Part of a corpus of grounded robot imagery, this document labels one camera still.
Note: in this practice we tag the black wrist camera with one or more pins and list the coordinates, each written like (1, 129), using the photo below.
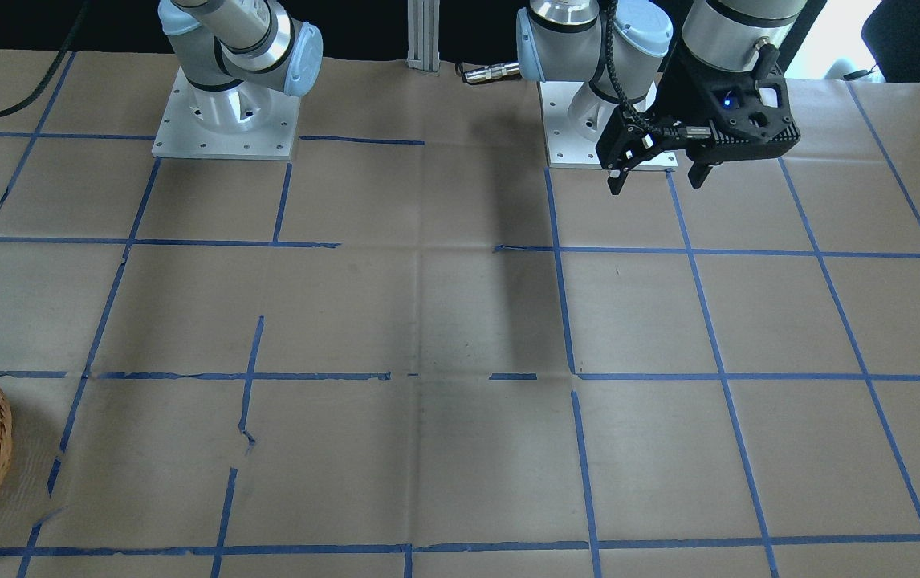
(749, 119)

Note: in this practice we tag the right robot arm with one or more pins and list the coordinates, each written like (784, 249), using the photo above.
(245, 64)

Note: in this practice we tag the brown paper mat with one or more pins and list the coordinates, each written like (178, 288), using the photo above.
(418, 350)

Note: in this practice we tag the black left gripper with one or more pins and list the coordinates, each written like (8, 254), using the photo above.
(685, 95)

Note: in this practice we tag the aluminium frame post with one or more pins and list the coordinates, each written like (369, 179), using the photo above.
(422, 36)

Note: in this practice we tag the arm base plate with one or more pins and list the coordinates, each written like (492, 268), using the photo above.
(575, 119)
(246, 122)

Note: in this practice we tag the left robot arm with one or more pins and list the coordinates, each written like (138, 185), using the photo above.
(623, 47)

